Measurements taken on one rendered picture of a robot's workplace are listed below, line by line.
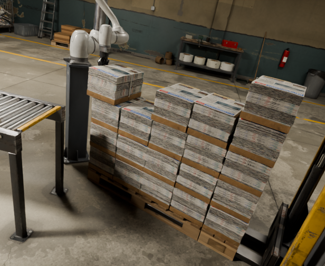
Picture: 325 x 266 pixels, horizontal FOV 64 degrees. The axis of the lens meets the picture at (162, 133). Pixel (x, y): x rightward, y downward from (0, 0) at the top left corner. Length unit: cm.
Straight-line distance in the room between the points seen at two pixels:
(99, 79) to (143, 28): 672
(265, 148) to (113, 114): 115
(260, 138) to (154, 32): 731
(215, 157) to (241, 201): 34
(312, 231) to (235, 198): 49
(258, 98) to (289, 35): 726
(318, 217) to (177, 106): 103
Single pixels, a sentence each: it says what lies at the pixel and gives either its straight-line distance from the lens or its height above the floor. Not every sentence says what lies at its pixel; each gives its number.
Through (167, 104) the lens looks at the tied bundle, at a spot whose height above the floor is 98.
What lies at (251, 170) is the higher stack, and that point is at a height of 76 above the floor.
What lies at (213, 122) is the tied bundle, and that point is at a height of 98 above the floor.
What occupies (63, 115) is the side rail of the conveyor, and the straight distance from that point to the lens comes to 207.
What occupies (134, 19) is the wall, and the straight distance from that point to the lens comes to 881.
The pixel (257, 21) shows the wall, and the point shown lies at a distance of 860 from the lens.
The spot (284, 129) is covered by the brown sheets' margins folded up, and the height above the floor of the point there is 109.
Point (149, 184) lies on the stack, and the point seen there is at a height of 29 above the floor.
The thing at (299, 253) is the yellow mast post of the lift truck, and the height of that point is 50.
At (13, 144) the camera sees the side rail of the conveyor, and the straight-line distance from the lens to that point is 169.
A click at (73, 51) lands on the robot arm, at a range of 246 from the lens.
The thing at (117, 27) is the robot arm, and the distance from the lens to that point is 236.
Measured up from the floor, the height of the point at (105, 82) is 99.
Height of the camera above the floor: 158
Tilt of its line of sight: 25 degrees down
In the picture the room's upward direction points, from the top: 11 degrees clockwise
